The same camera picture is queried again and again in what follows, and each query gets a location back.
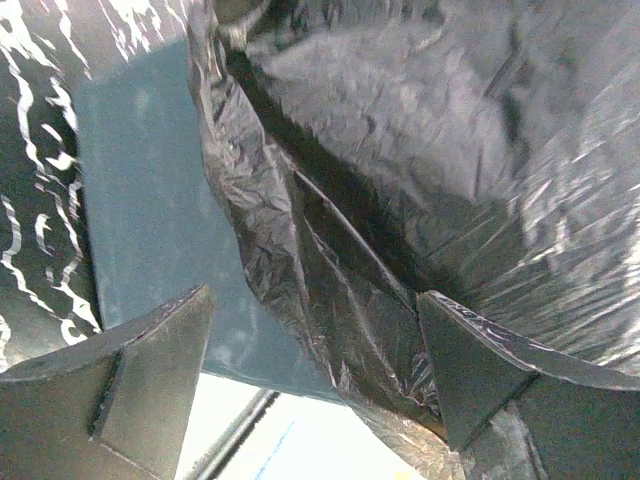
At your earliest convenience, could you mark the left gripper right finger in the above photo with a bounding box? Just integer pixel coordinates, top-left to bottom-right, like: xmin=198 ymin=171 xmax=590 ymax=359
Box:
xmin=417 ymin=291 xmax=639 ymax=479

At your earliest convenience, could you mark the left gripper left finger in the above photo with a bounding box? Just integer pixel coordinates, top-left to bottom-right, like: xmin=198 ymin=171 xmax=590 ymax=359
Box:
xmin=1 ymin=285 xmax=214 ymax=479

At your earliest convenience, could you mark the dark green trash bin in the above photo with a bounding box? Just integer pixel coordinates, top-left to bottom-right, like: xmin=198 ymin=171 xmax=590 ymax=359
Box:
xmin=73 ymin=39 xmax=338 ymax=402

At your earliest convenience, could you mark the black trash bag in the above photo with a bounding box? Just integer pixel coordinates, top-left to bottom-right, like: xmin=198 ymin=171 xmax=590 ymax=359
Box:
xmin=188 ymin=1 xmax=639 ymax=478

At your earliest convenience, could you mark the black marble pattern mat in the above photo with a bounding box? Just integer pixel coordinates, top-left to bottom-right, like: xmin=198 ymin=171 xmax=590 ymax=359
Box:
xmin=1 ymin=1 xmax=190 ymax=369

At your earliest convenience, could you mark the aluminium frame rail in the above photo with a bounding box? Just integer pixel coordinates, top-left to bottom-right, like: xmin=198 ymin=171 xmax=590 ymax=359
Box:
xmin=191 ymin=389 xmax=280 ymax=480

